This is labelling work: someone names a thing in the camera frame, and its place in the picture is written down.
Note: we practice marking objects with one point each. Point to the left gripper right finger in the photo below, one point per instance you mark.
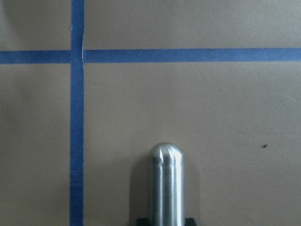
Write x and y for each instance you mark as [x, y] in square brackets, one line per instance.
[190, 222]

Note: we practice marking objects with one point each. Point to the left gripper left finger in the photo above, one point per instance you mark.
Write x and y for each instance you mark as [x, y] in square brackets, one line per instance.
[142, 222]

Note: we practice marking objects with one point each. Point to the steel muddler black tip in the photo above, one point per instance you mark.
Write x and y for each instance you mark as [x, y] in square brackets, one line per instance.
[166, 186]

